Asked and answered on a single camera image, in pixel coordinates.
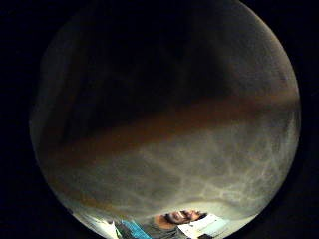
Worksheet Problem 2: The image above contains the blue panel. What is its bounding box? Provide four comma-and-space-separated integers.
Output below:
121, 219, 154, 239

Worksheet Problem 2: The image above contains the white ceiling light panel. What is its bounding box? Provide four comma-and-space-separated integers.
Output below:
178, 213, 231, 239

